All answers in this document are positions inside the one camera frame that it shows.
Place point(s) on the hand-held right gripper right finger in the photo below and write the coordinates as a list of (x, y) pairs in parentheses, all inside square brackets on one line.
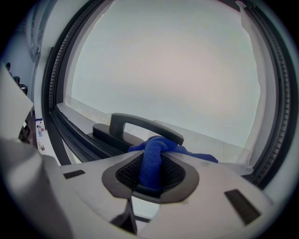
[(210, 198)]

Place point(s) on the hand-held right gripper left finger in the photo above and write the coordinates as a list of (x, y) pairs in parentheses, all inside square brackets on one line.
[(93, 182)]

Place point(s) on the blue cleaning cloth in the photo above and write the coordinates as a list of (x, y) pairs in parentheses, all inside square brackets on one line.
[(150, 163)]

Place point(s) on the light blue label bottle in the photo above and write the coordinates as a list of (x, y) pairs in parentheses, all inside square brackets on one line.
[(39, 130)]

